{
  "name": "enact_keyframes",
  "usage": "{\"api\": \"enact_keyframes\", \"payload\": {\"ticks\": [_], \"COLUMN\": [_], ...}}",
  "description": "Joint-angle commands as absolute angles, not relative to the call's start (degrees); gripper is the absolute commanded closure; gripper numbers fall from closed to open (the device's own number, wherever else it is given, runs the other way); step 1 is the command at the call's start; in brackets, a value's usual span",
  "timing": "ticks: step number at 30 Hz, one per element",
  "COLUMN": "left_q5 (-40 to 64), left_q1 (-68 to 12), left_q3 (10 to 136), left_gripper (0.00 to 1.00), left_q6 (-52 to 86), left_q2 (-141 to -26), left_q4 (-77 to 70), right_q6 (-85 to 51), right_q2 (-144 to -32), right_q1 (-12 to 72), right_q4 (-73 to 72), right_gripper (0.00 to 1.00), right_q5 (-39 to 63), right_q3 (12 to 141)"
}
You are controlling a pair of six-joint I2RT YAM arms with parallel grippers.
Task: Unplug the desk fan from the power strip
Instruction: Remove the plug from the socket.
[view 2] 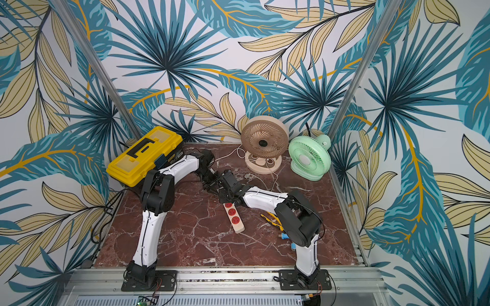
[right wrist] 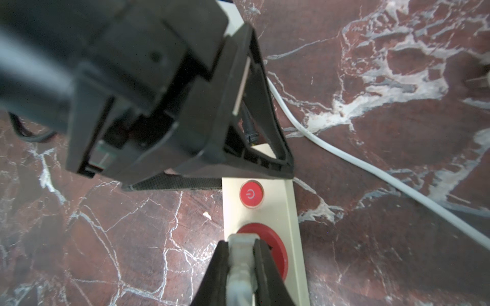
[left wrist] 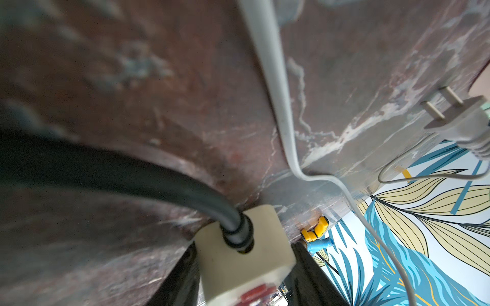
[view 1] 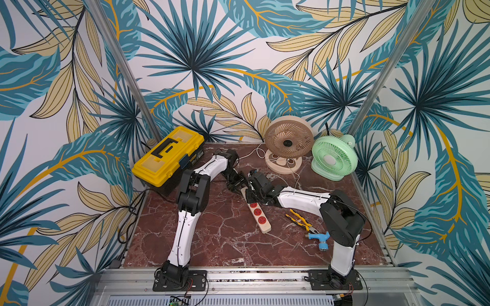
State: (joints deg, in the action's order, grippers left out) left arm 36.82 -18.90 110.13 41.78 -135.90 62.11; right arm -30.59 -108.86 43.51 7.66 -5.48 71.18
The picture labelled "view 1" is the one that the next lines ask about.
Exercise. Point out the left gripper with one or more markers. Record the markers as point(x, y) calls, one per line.
point(240, 180)

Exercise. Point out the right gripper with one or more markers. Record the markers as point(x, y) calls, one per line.
point(254, 182)

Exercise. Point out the beige red power strip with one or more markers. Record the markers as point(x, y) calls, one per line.
point(257, 212)

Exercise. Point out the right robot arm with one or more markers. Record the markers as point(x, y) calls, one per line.
point(343, 221)

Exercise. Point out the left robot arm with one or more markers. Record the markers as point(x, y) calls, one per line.
point(192, 200)

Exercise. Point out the beige desk fan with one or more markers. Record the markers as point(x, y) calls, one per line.
point(288, 139)

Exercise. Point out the green desk fan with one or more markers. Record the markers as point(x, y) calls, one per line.
point(334, 157)

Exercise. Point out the yellow black toolbox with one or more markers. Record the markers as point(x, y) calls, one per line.
point(162, 167)

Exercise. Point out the blue plastic pipe fitting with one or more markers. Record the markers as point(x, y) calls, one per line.
point(322, 239)

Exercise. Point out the yellow handled pliers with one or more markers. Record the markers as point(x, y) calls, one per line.
point(301, 221)

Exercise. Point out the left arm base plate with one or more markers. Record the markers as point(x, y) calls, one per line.
point(192, 280)

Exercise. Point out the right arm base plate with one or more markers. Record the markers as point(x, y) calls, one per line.
point(330, 280)

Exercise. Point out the aluminium front rail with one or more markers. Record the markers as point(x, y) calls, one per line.
point(277, 285)

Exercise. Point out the left metal frame post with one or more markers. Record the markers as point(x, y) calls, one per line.
point(104, 26)

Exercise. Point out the metal frame post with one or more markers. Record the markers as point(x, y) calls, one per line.
point(385, 59)
point(104, 26)

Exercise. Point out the right metal frame post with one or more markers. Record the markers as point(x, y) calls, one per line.
point(385, 59)

